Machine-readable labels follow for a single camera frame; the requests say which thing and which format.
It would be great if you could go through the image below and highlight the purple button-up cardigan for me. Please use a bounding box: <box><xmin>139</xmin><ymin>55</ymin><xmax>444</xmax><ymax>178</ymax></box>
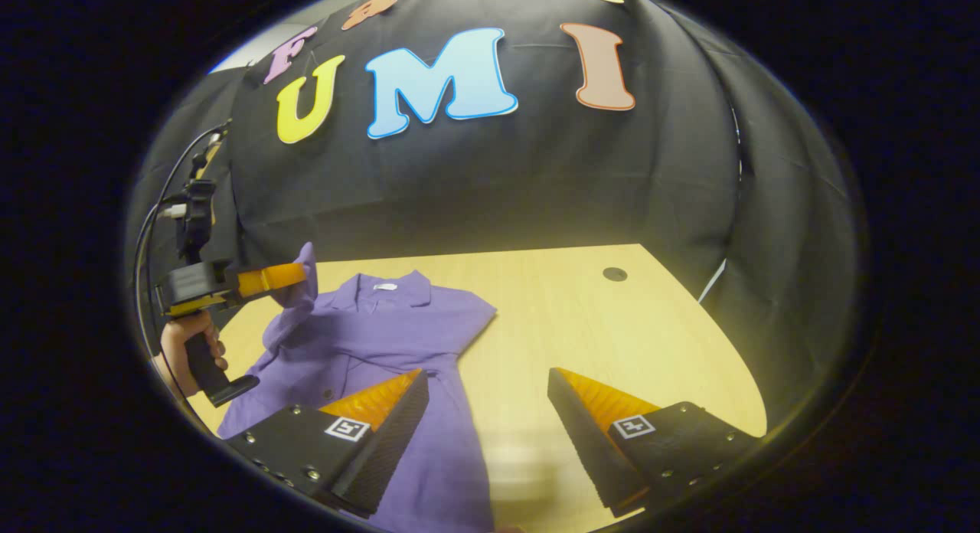
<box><xmin>217</xmin><ymin>242</ymin><xmax>498</xmax><ymax>533</ymax></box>

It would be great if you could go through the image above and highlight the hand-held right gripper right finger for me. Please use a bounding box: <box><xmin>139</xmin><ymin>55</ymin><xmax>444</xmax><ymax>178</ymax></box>
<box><xmin>547</xmin><ymin>367</ymin><xmax>763</xmax><ymax>518</ymax></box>

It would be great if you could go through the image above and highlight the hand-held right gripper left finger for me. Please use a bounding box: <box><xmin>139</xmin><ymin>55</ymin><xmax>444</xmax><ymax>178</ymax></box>
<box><xmin>224</xmin><ymin>368</ymin><xmax>430</xmax><ymax>518</ymax></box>

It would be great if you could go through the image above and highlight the black backdrop cloth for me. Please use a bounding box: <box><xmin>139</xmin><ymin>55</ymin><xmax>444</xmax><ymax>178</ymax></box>
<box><xmin>126</xmin><ymin>0</ymin><xmax>862</xmax><ymax>427</ymax></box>

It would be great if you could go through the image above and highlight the black cable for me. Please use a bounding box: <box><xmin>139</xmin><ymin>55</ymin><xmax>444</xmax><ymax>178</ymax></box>
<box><xmin>134</xmin><ymin>123</ymin><xmax>230</xmax><ymax>396</ymax></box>

